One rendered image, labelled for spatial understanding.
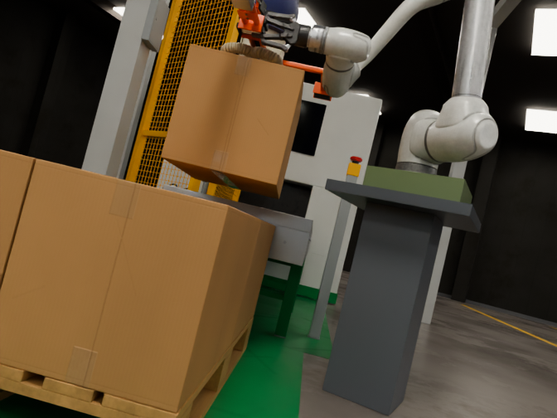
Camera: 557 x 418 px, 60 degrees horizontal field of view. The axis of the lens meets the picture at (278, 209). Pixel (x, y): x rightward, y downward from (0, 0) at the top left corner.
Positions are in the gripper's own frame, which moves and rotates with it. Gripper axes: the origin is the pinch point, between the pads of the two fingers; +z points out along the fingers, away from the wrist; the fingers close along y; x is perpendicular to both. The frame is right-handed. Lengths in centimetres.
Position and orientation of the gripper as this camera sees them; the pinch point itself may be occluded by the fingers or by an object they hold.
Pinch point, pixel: (253, 26)
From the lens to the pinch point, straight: 180.6
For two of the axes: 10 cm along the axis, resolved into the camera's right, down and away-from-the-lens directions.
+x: 0.7, 0.7, 10.0
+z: -9.7, -2.3, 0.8
